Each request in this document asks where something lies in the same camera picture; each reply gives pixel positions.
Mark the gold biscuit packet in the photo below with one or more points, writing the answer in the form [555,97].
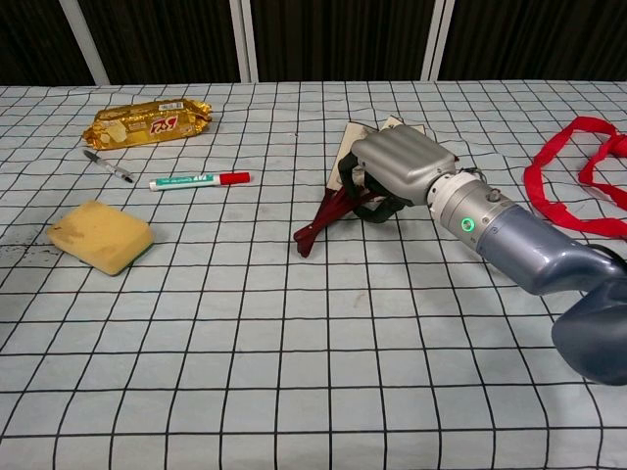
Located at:
[147,125]

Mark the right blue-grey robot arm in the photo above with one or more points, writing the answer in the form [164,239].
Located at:
[529,245]

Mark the white marker red cap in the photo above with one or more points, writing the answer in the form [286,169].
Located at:
[186,182]

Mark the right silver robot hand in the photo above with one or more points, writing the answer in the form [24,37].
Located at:
[411,156]

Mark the black ballpoint pen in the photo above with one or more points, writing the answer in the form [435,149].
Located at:
[109,167]

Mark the black-grid checkered tablecloth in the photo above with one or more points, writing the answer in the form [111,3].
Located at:
[294,343]

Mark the yellow sponge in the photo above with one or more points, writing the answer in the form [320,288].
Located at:
[100,235]

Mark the red ribbon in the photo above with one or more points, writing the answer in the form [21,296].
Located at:
[539,196]

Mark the white frame post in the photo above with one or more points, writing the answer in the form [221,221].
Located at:
[85,44]
[438,39]
[245,39]

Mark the paper folding fan red ribs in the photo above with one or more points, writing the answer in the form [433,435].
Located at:
[325,215]

